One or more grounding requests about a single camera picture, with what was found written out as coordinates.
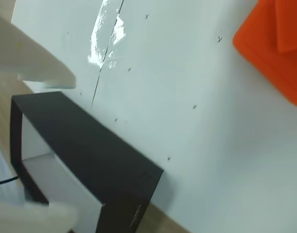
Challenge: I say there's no clear tape strip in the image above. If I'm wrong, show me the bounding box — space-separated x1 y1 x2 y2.
86 0 127 71

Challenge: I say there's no black lamp cable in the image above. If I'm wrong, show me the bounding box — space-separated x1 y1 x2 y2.
0 175 19 186

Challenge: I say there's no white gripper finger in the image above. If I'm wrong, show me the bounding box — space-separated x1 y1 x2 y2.
0 200 79 233
0 9 77 89

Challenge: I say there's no orange cube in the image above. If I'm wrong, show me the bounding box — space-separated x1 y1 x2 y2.
232 0 297 107

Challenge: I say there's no white paper sheet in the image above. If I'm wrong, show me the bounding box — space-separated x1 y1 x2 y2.
91 0 297 233
11 0 125 109

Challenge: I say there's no dark brown open box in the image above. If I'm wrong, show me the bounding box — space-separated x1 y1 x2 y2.
9 91 165 233

